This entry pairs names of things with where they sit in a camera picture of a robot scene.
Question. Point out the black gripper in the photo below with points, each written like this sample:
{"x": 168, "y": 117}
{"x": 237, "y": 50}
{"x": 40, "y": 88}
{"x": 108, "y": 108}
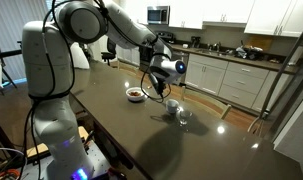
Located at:
{"x": 157, "y": 82}

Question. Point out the black coffee maker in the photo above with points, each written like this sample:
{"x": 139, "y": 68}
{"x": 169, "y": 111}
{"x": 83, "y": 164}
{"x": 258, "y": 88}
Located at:
{"x": 195, "y": 41}

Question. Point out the brown food pieces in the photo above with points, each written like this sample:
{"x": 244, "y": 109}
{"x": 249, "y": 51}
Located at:
{"x": 135, "y": 93}

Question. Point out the wooden cutting board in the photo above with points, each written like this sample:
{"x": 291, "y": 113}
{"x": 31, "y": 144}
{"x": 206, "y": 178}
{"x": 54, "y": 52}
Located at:
{"x": 261, "y": 41}

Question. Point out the pile of dishes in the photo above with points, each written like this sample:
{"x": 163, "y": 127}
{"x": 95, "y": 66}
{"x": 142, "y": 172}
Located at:
{"x": 249, "y": 52}

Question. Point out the gray vertical curtain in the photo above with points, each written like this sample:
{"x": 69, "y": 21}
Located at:
{"x": 14, "y": 20}

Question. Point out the stainless steel refrigerator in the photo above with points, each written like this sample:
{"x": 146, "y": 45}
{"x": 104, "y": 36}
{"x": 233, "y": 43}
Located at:
{"x": 277, "y": 100}

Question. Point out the white lower kitchen cabinets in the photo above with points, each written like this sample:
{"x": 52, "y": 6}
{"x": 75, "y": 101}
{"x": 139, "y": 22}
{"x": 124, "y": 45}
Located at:
{"x": 241, "y": 81}

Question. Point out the wooden base board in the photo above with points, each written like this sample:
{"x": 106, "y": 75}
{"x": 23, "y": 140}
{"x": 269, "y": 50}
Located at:
{"x": 34, "y": 150}

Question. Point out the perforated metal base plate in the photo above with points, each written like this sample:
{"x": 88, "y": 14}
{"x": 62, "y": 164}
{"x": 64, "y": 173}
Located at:
{"x": 101, "y": 160}

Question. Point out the black kitchen stove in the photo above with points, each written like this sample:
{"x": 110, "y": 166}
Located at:
{"x": 167, "y": 35}

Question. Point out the metal sink faucet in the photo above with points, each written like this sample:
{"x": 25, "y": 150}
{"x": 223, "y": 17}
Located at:
{"x": 217, "y": 46}

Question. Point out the pale wooden chair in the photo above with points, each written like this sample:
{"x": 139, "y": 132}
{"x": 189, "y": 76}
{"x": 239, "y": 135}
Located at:
{"x": 204, "y": 100}

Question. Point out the white window blinds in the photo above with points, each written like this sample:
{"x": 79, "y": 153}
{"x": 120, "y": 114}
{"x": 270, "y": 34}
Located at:
{"x": 51, "y": 5}

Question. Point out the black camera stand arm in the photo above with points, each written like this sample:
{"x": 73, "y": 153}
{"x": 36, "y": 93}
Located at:
{"x": 6, "y": 53}

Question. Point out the light gray cup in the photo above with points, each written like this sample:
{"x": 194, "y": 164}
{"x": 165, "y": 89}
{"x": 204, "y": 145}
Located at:
{"x": 172, "y": 107}

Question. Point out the white upper kitchen cabinets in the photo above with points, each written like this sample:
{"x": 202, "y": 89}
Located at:
{"x": 267, "y": 13}

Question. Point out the black office chair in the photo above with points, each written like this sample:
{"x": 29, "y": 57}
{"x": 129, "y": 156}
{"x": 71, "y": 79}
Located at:
{"x": 108, "y": 53}

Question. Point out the stainless steel dishwasher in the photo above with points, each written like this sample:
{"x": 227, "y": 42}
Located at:
{"x": 181, "y": 54}

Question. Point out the clear drinking glass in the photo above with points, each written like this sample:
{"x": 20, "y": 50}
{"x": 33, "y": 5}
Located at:
{"x": 184, "y": 118}

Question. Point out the small white counter cup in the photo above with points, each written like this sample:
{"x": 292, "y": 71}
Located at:
{"x": 185, "y": 46}

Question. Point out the dark kitchen countertop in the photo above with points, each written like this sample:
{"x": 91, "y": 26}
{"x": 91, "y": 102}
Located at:
{"x": 224, "y": 57}

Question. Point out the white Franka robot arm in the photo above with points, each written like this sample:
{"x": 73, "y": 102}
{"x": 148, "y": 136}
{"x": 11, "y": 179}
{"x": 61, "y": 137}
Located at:
{"x": 44, "y": 60}

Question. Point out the stainless steel microwave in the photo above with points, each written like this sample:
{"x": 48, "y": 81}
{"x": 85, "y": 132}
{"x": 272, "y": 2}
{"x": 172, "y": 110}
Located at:
{"x": 157, "y": 15}

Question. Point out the white kitchen cabinets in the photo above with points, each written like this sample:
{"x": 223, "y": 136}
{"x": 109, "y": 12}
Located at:
{"x": 267, "y": 13}
{"x": 241, "y": 81}

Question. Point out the white ceramic bowl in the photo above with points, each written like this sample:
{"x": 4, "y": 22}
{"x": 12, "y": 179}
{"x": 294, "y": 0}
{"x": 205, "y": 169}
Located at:
{"x": 132, "y": 97}

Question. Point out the white molded chair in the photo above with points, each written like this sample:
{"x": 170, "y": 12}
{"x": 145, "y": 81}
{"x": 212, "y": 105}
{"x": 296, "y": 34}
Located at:
{"x": 81, "y": 60}

